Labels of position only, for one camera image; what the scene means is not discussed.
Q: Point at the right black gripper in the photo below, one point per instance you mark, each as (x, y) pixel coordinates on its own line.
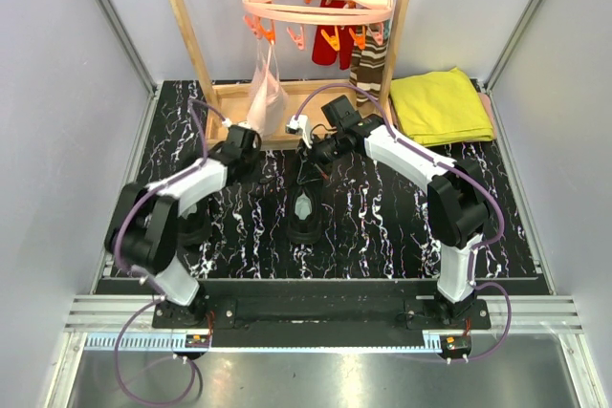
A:
(316, 172)

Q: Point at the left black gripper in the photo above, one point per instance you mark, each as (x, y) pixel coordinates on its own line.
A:
(255, 176)

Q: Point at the black sneaker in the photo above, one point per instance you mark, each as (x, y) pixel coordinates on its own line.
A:
(303, 205)
(195, 226)

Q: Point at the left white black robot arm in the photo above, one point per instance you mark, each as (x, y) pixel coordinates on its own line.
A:
(148, 223)

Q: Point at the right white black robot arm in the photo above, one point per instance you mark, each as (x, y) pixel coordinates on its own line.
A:
(456, 203)

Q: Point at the white pink hanging garment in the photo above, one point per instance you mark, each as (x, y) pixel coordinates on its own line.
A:
(268, 99)

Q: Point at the black marble pattern mat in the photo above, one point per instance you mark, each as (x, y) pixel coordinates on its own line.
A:
(374, 226)

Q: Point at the brown striped hanging sock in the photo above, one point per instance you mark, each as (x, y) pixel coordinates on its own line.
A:
(367, 65)

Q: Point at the red hanging sock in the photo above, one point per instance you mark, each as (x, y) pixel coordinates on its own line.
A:
(327, 45)

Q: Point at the yellow folded towel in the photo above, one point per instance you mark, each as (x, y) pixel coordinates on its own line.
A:
(440, 108)

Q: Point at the pink round clip hanger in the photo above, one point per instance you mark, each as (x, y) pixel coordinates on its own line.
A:
(262, 16)

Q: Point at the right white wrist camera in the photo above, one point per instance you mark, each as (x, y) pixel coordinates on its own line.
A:
(301, 125)

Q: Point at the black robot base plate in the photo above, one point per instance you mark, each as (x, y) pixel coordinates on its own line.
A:
(323, 315)

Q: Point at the grey slotted cable duct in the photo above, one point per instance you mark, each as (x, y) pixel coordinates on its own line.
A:
(157, 342)

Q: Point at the aluminium frame rail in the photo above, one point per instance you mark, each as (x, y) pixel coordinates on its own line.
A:
(530, 314)

